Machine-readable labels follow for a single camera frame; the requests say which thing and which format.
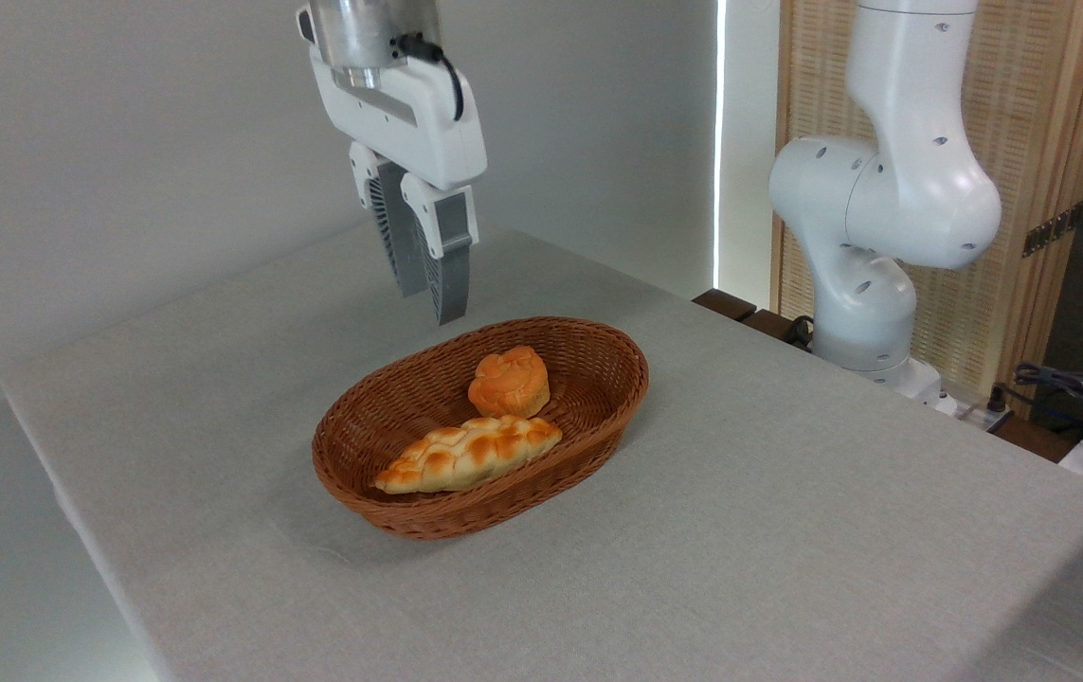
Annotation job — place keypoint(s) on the grey tablecloth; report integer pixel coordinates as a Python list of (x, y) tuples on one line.
[(787, 493)]

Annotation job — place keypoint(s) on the long braided bread loaf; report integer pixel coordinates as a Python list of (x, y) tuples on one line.
[(465, 455)]

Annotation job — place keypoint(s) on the white power strip with plug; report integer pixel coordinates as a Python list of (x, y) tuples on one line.
[(991, 409)]

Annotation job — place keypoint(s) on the brown oval wicker basket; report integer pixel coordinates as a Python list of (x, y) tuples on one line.
[(598, 379)]

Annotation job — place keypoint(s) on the round orange bread bun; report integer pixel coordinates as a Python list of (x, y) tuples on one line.
[(508, 384)]

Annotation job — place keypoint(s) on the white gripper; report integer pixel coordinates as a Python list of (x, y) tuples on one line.
[(408, 128)]

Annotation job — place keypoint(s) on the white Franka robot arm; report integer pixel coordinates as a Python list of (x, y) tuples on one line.
[(892, 189)]

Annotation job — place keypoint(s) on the dark metal screen hinge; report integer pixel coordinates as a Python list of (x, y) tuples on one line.
[(1053, 230)]

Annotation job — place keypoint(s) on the dark wooden platform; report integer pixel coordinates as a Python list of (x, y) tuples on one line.
[(726, 303)]

